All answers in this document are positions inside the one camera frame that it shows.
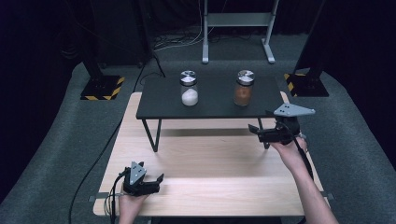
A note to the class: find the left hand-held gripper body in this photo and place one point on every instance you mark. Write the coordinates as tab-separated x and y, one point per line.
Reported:
137	183

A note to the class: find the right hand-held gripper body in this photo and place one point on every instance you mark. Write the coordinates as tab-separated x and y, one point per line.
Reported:
286	129

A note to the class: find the glass jar of brown powder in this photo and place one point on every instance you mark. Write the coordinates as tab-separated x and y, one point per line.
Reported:
243	90

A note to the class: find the glass jar of white powder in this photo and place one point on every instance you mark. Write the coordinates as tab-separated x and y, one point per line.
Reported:
189	90

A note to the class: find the person's left hand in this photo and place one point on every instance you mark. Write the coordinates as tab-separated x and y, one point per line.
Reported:
129	207

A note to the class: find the person's right hand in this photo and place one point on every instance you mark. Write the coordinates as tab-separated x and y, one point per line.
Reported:
291	154

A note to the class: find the black stand with striped base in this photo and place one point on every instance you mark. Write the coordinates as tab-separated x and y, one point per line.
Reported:
102	87
308	84

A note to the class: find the white metal stand frame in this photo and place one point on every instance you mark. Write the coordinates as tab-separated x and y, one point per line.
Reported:
238	19

